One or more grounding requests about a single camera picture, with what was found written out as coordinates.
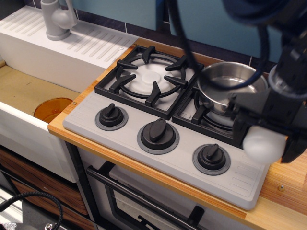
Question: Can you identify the small stainless steel pan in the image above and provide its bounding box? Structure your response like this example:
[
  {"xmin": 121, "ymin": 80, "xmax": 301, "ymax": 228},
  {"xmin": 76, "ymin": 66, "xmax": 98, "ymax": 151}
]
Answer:
[{"xmin": 197, "ymin": 62, "xmax": 268, "ymax": 115}]

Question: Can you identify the black middle stove knob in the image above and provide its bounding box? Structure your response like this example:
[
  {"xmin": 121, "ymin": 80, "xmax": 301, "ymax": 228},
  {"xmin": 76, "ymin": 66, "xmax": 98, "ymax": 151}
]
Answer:
[{"xmin": 137, "ymin": 118, "xmax": 180, "ymax": 155}]

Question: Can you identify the black right burner grate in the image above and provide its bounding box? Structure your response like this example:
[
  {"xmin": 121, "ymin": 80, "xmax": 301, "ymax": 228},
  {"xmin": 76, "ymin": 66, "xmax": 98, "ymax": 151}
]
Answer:
[{"xmin": 172, "ymin": 84, "xmax": 242, "ymax": 149}]

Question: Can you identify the black burner grate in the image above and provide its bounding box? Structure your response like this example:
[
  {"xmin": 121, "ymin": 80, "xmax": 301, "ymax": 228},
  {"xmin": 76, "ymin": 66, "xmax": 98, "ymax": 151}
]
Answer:
[
  {"xmin": 172, "ymin": 84, "xmax": 242, "ymax": 149},
  {"xmin": 94, "ymin": 46, "xmax": 196, "ymax": 120}
]

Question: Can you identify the black right stove knob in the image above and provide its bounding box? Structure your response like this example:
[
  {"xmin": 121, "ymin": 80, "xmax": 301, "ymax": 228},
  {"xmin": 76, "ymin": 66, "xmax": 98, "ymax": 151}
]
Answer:
[{"xmin": 192, "ymin": 144, "xmax": 231, "ymax": 176}]

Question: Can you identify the wooden drawer front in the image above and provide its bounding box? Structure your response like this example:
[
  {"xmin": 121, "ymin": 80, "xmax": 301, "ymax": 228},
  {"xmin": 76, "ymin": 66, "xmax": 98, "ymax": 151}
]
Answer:
[{"xmin": 0, "ymin": 146, "xmax": 96, "ymax": 230}]

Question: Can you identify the grey toy stove top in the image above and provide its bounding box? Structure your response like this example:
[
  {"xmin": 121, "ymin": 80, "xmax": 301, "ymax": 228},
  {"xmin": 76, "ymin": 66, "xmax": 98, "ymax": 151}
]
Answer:
[{"xmin": 62, "ymin": 45, "xmax": 271, "ymax": 211}]

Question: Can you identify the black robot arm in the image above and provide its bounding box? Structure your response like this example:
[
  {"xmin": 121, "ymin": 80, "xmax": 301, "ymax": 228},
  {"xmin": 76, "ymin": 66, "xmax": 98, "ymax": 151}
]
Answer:
[{"xmin": 223, "ymin": 0, "xmax": 307, "ymax": 163}]

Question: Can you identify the black left burner grate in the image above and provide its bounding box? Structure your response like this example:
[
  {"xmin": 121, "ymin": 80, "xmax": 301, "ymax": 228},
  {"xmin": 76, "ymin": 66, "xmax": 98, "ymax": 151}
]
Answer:
[{"xmin": 94, "ymin": 46, "xmax": 196, "ymax": 120}]

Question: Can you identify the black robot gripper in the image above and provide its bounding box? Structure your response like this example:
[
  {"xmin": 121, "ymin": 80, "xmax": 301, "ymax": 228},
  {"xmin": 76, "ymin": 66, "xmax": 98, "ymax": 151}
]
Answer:
[{"xmin": 227, "ymin": 88, "xmax": 307, "ymax": 163}]

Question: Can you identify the grey toy faucet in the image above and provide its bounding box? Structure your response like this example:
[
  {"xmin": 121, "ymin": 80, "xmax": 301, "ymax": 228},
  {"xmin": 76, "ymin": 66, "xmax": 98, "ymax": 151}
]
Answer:
[{"xmin": 41, "ymin": 0, "xmax": 77, "ymax": 41}]

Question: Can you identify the orange plastic bowl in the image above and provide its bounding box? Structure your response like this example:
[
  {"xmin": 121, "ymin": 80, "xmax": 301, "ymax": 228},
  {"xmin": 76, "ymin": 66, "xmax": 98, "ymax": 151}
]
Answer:
[{"xmin": 34, "ymin": 97, "xmax": 72, "ymax": 123}]

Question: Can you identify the black braided cable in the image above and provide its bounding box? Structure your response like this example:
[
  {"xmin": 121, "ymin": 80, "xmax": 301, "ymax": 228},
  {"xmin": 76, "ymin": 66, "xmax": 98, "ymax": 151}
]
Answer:
[{"xmin": 0, "ymin": 191, "xmax": 64, "ymax": 230}]

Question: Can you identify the white toy sink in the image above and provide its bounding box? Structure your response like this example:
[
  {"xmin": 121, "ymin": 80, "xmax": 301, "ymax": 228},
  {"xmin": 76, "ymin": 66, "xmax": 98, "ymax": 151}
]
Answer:
[{"xmin": 0, "ymin": 6, "xmax": 137, "ymax": 183}]

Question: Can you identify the oven door with black handle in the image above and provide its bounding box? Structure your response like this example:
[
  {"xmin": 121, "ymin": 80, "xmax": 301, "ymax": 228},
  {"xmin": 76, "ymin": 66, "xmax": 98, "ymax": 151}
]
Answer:
[{"xmin": 79, "ymin": 149, "xmax": 255, "ymax": 230}]

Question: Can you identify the white egg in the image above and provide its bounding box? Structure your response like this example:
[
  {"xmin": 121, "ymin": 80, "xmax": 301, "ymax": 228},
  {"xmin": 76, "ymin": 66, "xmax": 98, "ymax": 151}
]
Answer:
[{"xmin": 242, "ymin": 126, "xmax": 286, "ymax": 164}]

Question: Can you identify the black left stove knob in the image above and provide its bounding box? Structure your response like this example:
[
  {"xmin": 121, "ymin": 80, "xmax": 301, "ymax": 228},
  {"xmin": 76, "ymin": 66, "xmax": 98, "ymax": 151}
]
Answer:
[{"xmin": 95, "ymin": 103, "xmax": 129, "ymax": 131}]

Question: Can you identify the black stove knob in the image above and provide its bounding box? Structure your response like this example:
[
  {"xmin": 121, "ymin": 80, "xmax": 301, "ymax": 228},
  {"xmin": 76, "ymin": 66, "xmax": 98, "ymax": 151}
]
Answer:
[
  {"xmin": 95, "ymin": 103, "xmax": 129, "ymax": 131},
  {"xmin": 137, "ymin": 118, "xmax": 180, "ymax": 155},
  {"xmin": 192, "ymin": 144, "xmax": 231, "ymax": 176}
]

